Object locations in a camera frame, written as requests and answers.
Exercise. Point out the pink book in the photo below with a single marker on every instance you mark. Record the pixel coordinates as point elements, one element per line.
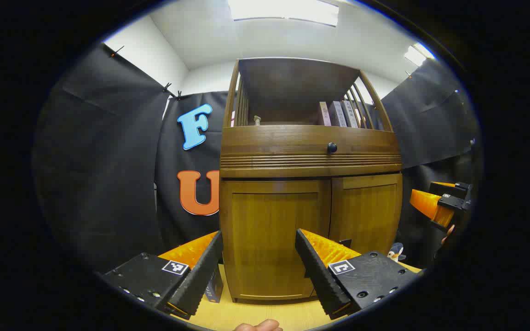
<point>324,115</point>

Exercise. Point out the large ceiling light panel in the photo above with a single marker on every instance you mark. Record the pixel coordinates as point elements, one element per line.
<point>283,10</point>

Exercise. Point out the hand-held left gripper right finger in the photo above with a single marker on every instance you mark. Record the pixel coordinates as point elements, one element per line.
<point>320,280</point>

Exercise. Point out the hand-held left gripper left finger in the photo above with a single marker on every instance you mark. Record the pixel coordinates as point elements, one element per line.
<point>200,276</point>

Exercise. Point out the wooden double-door shoe cabinet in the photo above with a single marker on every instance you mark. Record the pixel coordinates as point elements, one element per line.
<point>292,142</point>

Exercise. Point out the small plush toy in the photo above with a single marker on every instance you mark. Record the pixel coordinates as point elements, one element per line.
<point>396,253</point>

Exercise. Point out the blue book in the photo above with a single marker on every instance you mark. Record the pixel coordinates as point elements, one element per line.
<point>214,287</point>

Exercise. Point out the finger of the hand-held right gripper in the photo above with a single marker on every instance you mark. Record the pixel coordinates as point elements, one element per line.
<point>430,207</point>
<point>462,188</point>

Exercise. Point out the small white figurine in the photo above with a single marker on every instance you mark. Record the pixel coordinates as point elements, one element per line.
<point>257,120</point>

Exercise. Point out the small ceiling light panel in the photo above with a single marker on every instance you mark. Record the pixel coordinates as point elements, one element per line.
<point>417,54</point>

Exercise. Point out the wooden shoe cabinet door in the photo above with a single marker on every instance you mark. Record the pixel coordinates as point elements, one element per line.
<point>366,211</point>
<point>269,230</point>

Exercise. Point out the black round drawer knob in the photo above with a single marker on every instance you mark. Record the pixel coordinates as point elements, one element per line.
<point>331,148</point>

